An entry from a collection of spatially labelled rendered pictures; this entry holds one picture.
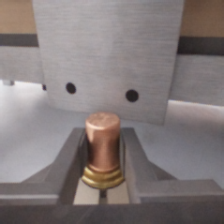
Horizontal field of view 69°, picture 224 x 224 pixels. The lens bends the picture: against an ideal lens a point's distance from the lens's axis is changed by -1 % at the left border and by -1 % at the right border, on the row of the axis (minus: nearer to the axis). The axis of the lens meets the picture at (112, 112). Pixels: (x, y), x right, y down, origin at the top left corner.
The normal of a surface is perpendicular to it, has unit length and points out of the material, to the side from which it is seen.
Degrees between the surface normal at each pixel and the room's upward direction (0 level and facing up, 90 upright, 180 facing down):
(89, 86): 90
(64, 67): 90
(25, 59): 90
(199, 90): 90
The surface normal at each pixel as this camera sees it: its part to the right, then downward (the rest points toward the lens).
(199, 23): -0.32, 0.42
